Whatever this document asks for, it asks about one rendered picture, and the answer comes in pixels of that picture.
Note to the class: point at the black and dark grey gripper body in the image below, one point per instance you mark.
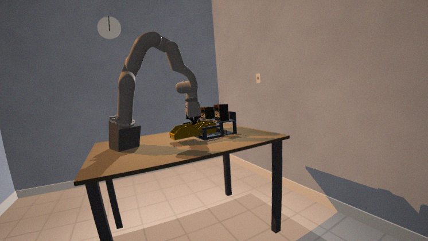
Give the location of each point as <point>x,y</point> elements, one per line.
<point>193,109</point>

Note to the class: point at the grey slanted shelf rack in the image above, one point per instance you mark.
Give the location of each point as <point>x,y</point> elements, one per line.
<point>220,131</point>

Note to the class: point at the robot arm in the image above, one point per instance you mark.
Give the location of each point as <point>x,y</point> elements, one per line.
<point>126,83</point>

